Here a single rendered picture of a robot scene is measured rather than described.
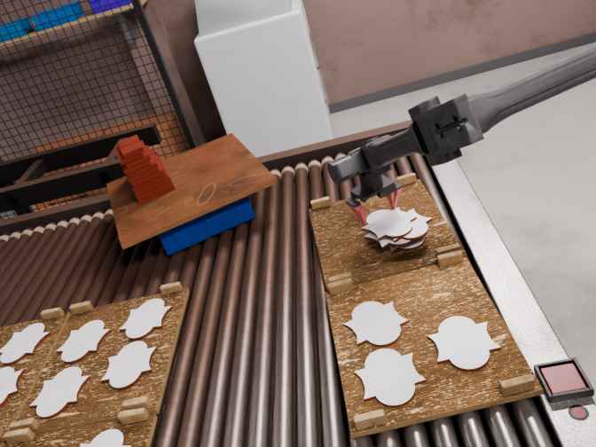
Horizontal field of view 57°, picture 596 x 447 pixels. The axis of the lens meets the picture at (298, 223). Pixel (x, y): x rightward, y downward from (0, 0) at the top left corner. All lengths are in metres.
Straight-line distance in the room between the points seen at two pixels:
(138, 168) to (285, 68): 2.22
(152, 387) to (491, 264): 0.83
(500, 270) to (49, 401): 1.08
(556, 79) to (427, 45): 3.98
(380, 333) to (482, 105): 0.54
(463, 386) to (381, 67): 3.97
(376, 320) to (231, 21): 2.93
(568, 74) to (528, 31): 4.22
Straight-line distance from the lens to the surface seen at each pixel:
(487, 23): 5.02
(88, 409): 1.37
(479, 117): 0.90
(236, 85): 3.95
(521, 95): 0.92
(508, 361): 1.15
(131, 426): 1.27
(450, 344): 1.17
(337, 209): 1.66
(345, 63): 4.80
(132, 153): 1.82
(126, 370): 1.39
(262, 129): 4.05
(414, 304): 1.27
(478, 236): 1.48
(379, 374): 1.14
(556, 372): 1.14
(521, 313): 1.26
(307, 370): 1.22
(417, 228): 1.43
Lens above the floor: 1.79
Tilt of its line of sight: 31 degrees down
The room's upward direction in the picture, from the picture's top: 17 degrees counter-clockwise
